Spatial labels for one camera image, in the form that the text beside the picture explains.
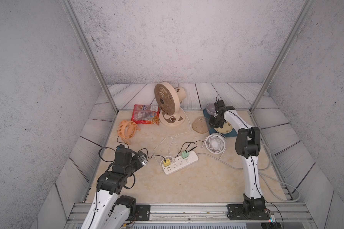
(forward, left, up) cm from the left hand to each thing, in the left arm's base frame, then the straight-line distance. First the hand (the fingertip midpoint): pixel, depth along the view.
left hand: (143, 158), depth 76 cm
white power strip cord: (+6, -45, -15) cm, 48 cm away
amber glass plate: (+33, -36, -14) cm, 51 cm away
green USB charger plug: (+6, -22, -9) cm, 25 cm away
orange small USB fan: (+25, +15, -7) cm, 30 cm away
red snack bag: (+42, +5, -10) cm, 44 cm away
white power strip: (+4, -20, -14) cm, 25 cm away
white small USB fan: (+13, -42, -7) cm, 45 cm away
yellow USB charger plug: (+2, -12, -10) cm, 16 cm away
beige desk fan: (+36, -13, +10) cm, 40 cm away
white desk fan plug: (+4, -15, -12) cm, 20 cm away
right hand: (+32, -43, -11) cm, 55 cm away
